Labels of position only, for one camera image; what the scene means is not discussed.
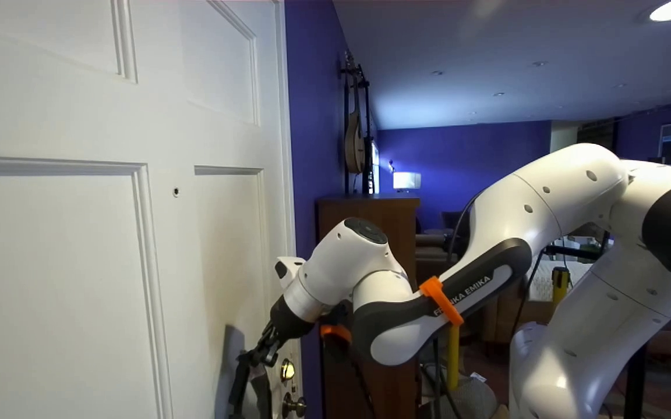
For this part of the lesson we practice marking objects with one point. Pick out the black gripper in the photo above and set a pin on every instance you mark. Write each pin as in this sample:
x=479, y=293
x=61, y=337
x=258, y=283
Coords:
x=281, y=327

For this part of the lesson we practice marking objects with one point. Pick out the dark half head cap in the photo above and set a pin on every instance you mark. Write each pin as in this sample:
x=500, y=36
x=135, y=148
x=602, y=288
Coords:
x=258, y=397

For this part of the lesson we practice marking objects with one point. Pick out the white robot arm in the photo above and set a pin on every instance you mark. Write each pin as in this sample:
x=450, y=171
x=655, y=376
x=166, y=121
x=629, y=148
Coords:
x=560, y=369

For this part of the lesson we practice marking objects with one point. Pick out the dark round door knob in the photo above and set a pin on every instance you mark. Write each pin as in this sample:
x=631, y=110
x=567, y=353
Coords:
x=287, y=372

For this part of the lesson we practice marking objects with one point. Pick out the white panel door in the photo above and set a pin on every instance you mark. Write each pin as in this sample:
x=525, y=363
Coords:
x=146, y=189

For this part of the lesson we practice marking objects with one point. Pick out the yellow stand post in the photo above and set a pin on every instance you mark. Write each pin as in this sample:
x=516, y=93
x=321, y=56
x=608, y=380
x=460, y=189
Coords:
x=560, y=284
x=453, y=355

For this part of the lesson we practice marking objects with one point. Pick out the black metal wall decoration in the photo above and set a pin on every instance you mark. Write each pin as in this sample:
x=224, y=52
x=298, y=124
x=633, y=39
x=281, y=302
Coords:
x=358, y=140

